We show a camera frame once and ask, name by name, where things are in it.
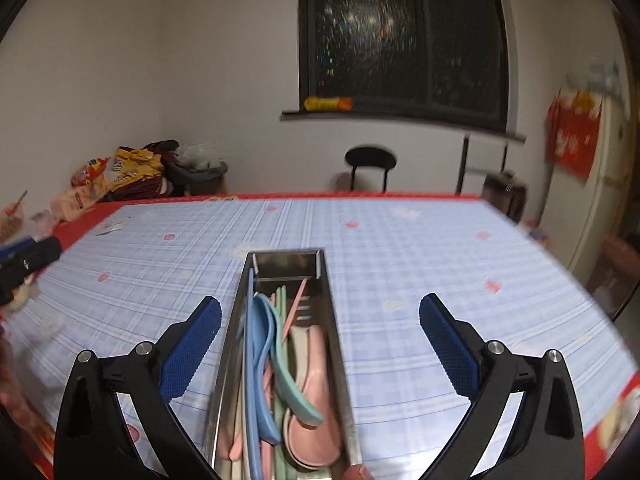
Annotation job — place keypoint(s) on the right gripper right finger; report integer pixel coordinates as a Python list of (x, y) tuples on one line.
[(546, 439)]

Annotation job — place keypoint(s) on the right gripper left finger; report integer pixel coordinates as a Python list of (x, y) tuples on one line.
[(92, 440)]

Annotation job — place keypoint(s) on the person's right hand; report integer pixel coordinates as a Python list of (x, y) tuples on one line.
[(357, 472)]

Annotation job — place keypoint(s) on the small paper packet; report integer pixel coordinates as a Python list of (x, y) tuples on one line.
[(112, 227)]

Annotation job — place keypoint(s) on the blue plaid tablecloth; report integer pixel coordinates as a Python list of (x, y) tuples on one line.
[(106, 293)]

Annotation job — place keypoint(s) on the pile of yellow clothes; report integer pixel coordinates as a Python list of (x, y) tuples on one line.
[(130, 174)]

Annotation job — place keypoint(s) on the grey stool with bag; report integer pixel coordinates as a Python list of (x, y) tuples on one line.
[(196, 171)]

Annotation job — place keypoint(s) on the blue spoon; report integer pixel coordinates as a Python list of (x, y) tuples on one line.
[(263, 332)]

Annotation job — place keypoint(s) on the green spoon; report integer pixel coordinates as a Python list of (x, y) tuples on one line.
[(289, 365)]

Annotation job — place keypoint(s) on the pink spoon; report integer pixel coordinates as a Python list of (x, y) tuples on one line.
[(320, 447)]

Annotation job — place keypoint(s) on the white refrigerator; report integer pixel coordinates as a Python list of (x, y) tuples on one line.
[(577, 215)]

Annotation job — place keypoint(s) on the brown rice cooker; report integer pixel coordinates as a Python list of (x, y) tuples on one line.
[(505, 193)]

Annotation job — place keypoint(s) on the steel utensil tray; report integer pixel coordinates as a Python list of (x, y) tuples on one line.
[(280, 407)]

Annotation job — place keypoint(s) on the pink chopstick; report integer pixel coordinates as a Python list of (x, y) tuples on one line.
[(292, 311)]

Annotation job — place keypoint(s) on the black metal rack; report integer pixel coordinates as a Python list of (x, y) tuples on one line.
[(479, 156)]

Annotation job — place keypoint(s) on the red cloth on fridge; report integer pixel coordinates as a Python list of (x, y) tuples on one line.
[(573, 125)]

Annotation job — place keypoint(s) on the yellow package on sill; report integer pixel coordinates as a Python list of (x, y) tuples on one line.
[(333, 104)]

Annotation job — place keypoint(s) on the black round-back chair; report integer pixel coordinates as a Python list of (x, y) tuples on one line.
[(372, 157)]

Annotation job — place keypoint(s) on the dark window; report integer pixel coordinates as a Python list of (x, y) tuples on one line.
[(443, 61)]

